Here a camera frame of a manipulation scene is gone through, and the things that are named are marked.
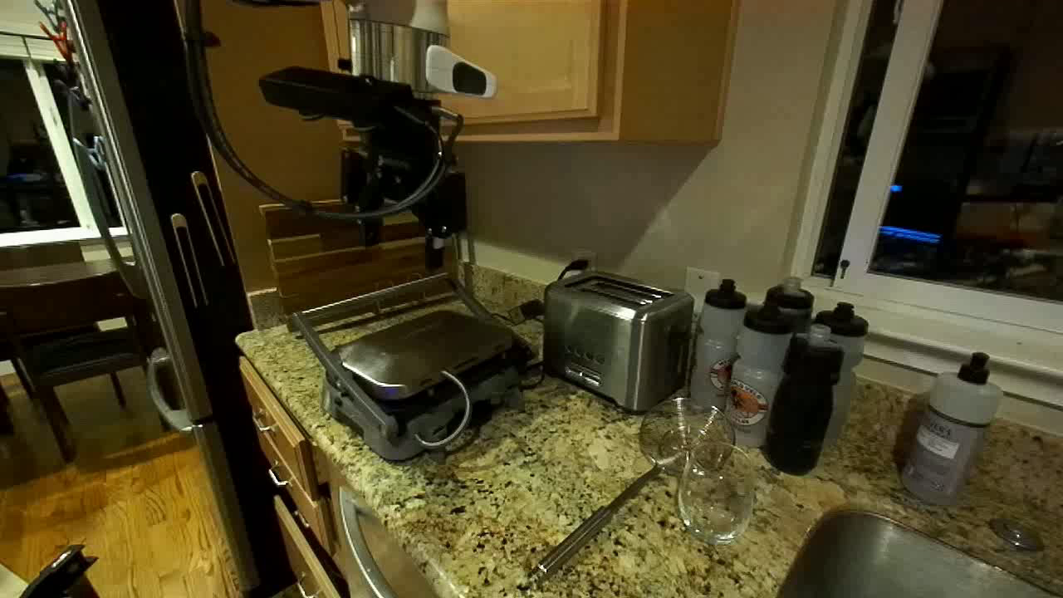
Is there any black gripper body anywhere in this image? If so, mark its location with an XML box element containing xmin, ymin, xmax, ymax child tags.
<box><xmin>339</xmin><ymin>112</ymin><xmax>472</xmax><ymax>243</ymax></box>

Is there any black steel sandwich maker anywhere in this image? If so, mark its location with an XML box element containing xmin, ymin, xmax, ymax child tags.
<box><xmin>289</xmin><ymin>271</ymin><xmax>546</xmax><ymax>467</ymax></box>

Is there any dark wooden knife block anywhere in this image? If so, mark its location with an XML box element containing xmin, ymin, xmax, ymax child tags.
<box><xmin>270</xmin><ymin>226</ymin><xmax>451</xmax><ymax>318</ymax></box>

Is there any dark wooden cutting board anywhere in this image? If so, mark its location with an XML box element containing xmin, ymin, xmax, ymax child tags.
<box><xmin>258</xmin><ymin>195</ymin><xmax>375</xmax><ymax>245</ymax></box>

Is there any wooden upper cabinet door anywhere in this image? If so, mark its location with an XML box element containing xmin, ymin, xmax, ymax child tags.
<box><xmin>318</xmin><ymin>0</ymin><xmax>629</xmax><ymax>145</ymax></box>

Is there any stainless steel toaster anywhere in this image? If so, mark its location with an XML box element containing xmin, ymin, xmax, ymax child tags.
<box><xmin>541</xmin><ymin>271</ymin><xmax>696</xmax><ymax>415</ymax></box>

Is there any black metal stand column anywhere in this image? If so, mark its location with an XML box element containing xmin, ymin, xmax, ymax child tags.
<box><xmin>62</xmin><ymin>0</ymin><xmax>295</xmax><ymax>598</ymax></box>

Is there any wooden counter drawer unit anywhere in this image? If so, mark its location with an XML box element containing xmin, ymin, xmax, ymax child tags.
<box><xmin>235</xmin><ymin>360</ymin><xmax>342</xmax><ymax>598</ymax></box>

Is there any clear drinking glass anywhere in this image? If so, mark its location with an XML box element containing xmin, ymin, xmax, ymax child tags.
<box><xmin>675</xmin><ymin>411</ymin><xmax>766</xmax><ymax>549</ymax></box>
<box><xmin>638</xmin><ymin>397</ymin><xmax>710</xmax><ymax>474</ymax></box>

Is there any clear bottle black cap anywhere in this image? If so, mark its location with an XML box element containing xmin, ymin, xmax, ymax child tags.
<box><xmin>761</xmin><ymin>277</ymin><xmax>819</xmax><ymax>335</ymax></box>
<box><xmin>811</xmin><ymin>299</ymin><xmax>875</xmax><ymax>428</ymax></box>
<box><xmin>724</xmin><ymin>299</ymin><xmax>798</xmax><ymax>451</ymax></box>
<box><xmin>688</xmin><ymin>277</ymin><xmax>750</xmax><ymax>411</ymax></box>

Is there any long metal utensil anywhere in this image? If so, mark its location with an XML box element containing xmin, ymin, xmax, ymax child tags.
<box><xmin>528</xmin><ymin>463</ymin><xmax>669</xmax><ymax>586</ymax></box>

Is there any dark wooden chair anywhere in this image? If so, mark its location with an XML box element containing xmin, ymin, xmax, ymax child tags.
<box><xmin>0</xmin><ymin>258</ymin><xmax>158</xmax><ymax>463</ymax></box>

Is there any white framed room window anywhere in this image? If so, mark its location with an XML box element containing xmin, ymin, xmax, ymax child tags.
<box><xmin>0</xmin><ymin>30</ymin><xmax>121</xmax><ymax>252</ymax></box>

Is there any black sports bottle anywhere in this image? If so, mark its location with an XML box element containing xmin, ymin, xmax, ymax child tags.
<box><xmin>761</xmin><ymin>329</ymin><xmax>843</xmax><ymax>480</ymax></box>

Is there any white framed kitchen window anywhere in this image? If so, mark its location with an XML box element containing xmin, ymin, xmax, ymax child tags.
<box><xmin>789</xmin><ymin>0</ymin><xmax>1063</xmax><ymax>379</ymax></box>

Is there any grey labelled bottle black cap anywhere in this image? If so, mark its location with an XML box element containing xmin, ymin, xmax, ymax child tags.
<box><xmin>896</xmin><ymin>348</ymin><xmax>1005</xmax><ymax>511</ymax></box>

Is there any stainless steel sink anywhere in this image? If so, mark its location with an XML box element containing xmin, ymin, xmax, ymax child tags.
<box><xmin>773</xmin><ymin>505</ymin><xmax>1063</xmax><ymax>598</ymax></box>

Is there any round metal sink stopper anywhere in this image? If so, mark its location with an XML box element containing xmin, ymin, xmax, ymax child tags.
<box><xmin>988</xmin><ymin>511</ymin><xmax>1046</xmax><ymax>556</ymax></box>

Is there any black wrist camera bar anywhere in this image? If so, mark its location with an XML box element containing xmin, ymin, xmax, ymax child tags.
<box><xmin>258</xmin><ymin>63</ymin><xmax>442</xmax><ymax>128</ymax></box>

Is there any black toaster power cord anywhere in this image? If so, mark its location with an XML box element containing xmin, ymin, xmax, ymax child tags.
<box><xmin>518</xmin><ymin>255</ymin><xmax>596</xmax><ymax>325</ymax></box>

